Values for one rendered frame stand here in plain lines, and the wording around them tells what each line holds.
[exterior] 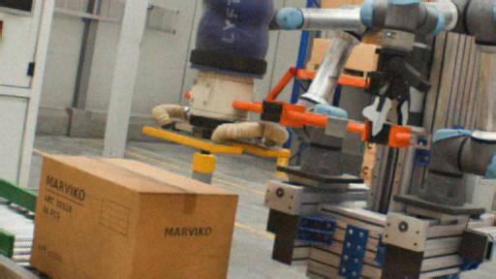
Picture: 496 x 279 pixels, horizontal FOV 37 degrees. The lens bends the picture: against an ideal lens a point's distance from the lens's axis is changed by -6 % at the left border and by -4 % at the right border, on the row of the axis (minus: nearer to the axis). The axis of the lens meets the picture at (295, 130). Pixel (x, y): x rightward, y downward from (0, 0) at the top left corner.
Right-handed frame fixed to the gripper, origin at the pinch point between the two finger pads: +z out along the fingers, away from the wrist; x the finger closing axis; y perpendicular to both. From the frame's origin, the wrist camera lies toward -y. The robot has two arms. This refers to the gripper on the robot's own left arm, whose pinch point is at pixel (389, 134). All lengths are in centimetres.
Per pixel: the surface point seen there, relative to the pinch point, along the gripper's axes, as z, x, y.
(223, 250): 48, -18, 70
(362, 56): -68, -689, 580
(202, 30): -19, 12, 61
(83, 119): 95, -476, 947
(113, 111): 30, -150, 353
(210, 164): 28, -50, 120
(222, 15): -24, 10, 56
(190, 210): 35, -2, 70
